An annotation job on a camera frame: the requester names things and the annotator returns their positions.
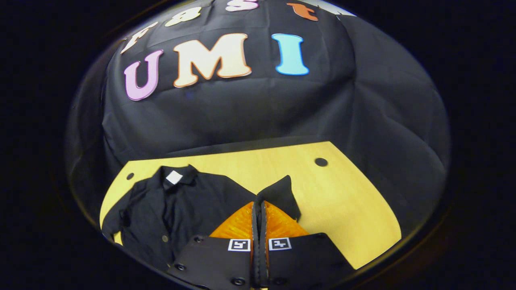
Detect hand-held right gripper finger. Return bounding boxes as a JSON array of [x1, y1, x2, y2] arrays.
[[167, 201, 259, 290], [260, 201, 355, 290]]

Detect black button shirt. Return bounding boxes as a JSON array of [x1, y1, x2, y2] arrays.
[[102, 163, 302, 270]]

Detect black backdrop cloth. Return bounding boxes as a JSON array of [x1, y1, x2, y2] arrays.
[[64, 0, 450, 238]]

